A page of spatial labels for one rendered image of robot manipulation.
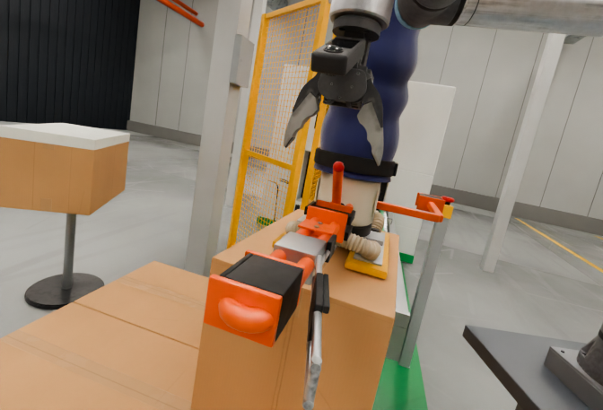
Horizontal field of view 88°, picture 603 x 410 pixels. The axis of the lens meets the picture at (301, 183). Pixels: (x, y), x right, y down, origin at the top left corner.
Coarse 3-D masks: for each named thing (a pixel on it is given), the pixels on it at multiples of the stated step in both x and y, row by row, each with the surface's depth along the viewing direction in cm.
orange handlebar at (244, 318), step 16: (384, 208) 90; (400, 208) 89; (432, 208) 97; (304, 224) 55; (320, 224) 57; (336, 224) 60; (272, 256) 40; (304, 272) 38; (224, 304) 29; (240, 304) 29; (224, 320) 28; (240, 320) 27; (256, 320) 27; (272, 320) 28
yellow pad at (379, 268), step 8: (384, 232) 104; (384, 240) 94; (384, 248) 89; (352, 256) 78; (360, 256) 78; (384, 256) 82; (352, 264) 74; (360, 264) 74; (368, 264) 75; (376, 264) 75; (384, 264) 77; (360, 272) 74; (368, 272) 73; (376, 272) 73; (384, 272) 72
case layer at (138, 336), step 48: (144, 288) 122; (192, 288) 128; (48, 336) 90; (96, 336) 93; (144, 336) 97; (192, 336) 101; (0, 384) 74; (48, 384) 76; (96, 384) 78; (144, 384) 81; (192, 384) 83
